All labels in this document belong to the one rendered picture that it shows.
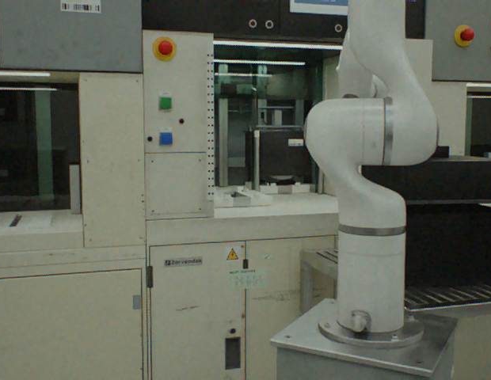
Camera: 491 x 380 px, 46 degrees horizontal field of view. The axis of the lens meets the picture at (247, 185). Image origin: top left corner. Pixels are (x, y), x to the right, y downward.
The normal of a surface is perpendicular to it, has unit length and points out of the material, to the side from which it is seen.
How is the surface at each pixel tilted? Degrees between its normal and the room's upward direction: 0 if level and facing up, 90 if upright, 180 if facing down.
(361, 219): 89
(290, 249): 90
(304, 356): 90
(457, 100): 90
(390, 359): 0
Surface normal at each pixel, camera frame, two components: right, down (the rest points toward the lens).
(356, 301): -0.61, 0.08
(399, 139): -0.15, 0.29
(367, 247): -0.33, 0.10
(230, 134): 0.29, 0.10
